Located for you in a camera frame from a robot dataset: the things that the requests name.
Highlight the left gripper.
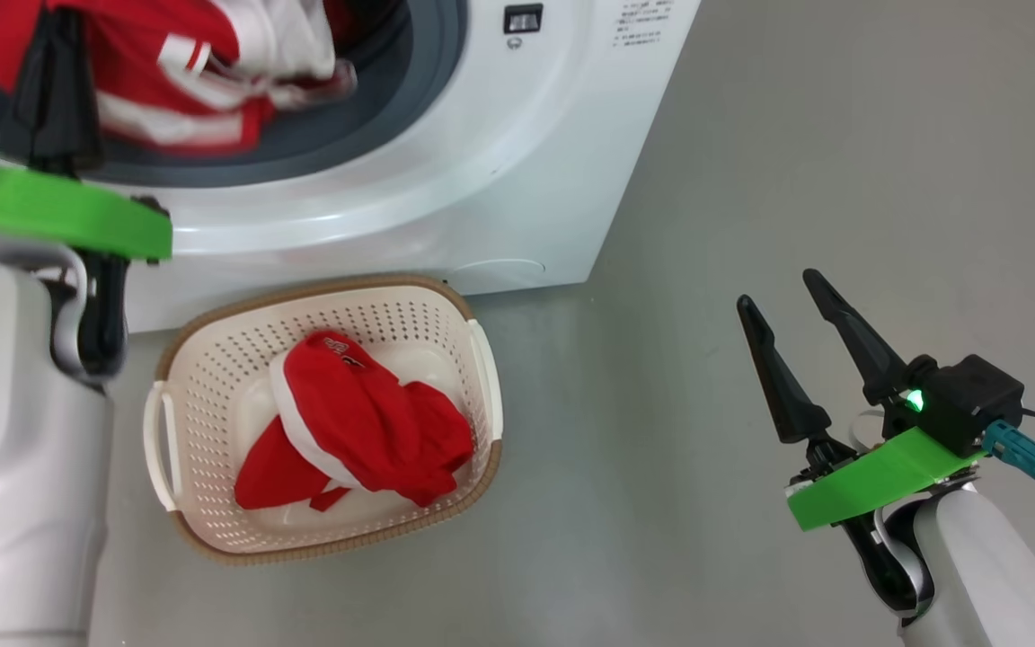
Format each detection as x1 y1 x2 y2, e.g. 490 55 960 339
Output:
0 7 107 178

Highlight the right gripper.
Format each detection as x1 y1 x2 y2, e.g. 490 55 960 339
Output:
737 267 910 493

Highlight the red and white striped garment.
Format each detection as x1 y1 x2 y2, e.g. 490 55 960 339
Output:
0 0 358 155

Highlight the red garment with white trim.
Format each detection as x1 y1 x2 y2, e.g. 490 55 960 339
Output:
234 330 475 513

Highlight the cream perforated laundry basket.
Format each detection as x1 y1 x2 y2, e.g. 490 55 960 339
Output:
142 274 506 566

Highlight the white front-load washing machine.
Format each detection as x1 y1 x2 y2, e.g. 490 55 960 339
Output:
0 0 703 335

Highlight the round white filter cover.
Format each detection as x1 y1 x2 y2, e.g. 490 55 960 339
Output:
444 258 548 294

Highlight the green left camera bracket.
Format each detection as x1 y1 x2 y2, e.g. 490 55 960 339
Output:
0 165 174 263

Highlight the green camera bracket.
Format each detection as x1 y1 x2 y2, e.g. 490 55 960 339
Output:
0 165 174 263
786 426 991 532

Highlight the green right camera bracket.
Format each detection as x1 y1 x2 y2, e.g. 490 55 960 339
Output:
786 426 991 532

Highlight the teal right cable connector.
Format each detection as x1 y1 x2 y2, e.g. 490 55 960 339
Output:
982 420 1035 501

